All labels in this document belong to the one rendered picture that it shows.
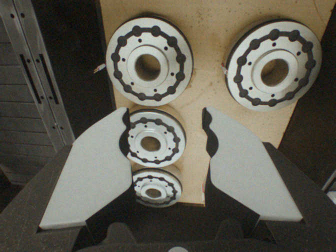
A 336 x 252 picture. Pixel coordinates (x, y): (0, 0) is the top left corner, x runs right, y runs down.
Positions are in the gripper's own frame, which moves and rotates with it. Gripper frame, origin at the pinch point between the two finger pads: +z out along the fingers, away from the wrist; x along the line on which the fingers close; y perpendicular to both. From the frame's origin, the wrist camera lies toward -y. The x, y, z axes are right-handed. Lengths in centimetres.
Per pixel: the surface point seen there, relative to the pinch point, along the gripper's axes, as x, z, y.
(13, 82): -23.7, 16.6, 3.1
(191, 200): 5.8, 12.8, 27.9
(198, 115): 5.2, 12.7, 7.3
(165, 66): 0.1, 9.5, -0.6
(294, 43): 13.4, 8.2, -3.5
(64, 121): -9.8, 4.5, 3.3
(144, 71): -2.5, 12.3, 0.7
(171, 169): 1.3, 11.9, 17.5
